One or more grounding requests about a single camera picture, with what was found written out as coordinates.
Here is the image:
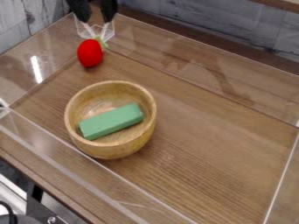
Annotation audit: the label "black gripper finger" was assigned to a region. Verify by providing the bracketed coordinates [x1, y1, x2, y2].
[100, 0, 117, 23]
[65, 0, 92, 23]

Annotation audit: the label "clear acrylic tray walls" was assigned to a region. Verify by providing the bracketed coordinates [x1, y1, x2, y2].
[0, 16, 299, 224]

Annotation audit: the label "black metal table frame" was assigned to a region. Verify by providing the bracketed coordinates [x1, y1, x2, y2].
[25, 182, 69, 224]

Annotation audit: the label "red plush fruit green stem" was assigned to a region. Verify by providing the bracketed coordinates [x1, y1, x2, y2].
[77, 36, 108, 68]

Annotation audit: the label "wooden bowl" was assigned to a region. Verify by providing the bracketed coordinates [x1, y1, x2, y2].
[64, 80, 156, 160]

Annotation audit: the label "black cable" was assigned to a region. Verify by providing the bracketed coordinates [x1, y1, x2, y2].
[0, 200, 19, 224]

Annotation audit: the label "green rectangular block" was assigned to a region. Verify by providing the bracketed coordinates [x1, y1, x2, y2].
[79, 102, 144, 141]

